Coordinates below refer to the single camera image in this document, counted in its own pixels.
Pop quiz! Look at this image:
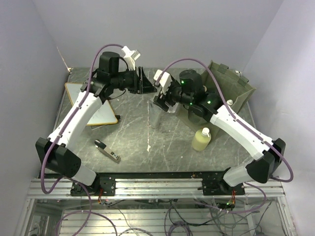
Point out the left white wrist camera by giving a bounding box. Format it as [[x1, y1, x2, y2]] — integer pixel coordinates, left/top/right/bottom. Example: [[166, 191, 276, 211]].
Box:
[[121, 46, 141, 71]]

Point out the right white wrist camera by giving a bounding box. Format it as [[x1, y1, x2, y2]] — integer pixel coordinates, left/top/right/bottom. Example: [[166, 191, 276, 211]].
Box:
[[154, 69, 172, 94]]

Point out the green canvas bag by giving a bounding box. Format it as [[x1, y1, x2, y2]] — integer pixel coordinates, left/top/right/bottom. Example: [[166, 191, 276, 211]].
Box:
[[178, 61, 256, 141]]

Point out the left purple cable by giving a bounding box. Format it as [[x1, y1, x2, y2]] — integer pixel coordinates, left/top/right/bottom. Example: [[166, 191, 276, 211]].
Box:
[[39, 44, 126, 236]]

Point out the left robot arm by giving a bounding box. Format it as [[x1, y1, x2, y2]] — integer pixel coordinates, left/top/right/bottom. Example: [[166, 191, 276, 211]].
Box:
[[35, 46, 156, 195]]

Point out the tall clear square bottle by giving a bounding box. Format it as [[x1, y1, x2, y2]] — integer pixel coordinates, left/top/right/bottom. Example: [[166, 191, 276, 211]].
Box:
[[164, 101, 179, 114]]

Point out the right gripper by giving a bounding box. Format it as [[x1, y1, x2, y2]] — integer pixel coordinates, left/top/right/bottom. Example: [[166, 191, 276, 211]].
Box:
[[154, 79, 194, 111]]

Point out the yellow-framed whiteboard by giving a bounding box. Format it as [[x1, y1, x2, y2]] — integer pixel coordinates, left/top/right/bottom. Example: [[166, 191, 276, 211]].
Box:
[[64, 83, 119, 130]]

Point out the amber bottle white cap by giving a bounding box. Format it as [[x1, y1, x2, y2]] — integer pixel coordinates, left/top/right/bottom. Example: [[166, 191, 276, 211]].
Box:
[[226, 99, 233, 106]]

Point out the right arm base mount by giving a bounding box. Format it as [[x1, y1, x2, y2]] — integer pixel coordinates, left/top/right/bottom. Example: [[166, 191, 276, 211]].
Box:
[[195, 171, 245, 196]]

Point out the yellow-green pump bottle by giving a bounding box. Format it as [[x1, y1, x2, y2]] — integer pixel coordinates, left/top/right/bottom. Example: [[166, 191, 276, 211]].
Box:
[[191, 127, 211, 151]]

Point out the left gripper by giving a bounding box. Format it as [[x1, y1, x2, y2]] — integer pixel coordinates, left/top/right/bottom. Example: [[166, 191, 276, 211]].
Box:
[[112, 67, 158, 95]]

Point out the aluminium rail frame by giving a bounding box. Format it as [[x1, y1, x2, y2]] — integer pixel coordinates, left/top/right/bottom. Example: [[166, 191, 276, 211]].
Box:
[[27, 175, 296, 236]]

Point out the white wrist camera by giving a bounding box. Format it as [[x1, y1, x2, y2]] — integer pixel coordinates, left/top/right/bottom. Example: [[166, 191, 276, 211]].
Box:
[[121, 46, 141, 71], [154, 69, 172, 94]]

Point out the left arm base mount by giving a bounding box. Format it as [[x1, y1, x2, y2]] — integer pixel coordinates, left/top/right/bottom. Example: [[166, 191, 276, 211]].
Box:
[[70, 174, 116, 197]]

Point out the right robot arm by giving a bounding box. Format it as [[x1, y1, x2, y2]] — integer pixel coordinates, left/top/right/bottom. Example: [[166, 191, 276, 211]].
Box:
[[154, 69, 286, 195]]

